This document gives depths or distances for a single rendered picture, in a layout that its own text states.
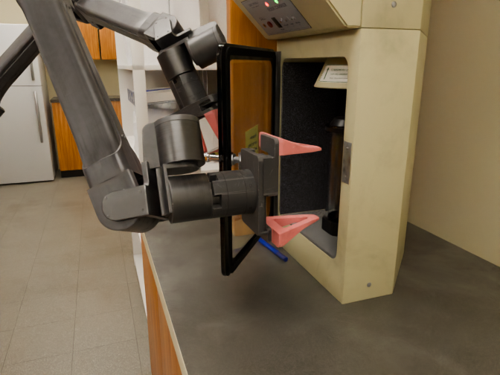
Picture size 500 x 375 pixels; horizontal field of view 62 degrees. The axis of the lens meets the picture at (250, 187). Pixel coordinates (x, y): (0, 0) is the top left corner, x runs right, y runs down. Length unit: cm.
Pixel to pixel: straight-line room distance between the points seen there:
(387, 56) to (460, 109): 45
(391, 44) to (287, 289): 47
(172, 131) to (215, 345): 35
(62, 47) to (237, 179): 29
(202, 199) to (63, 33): 29
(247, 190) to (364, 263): 35
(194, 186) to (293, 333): 33
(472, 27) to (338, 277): 65
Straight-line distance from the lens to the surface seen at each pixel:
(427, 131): 121
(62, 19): 64
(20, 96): 552
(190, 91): 77
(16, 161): 564
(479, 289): 94
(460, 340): 78
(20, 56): 120
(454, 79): 115
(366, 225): 76
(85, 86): 58
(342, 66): 80
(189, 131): 51
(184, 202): 49
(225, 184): 50
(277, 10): 81
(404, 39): 74
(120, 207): 50
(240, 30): 100
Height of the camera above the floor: 135
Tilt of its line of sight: 16 degrees down
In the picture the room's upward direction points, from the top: straight up
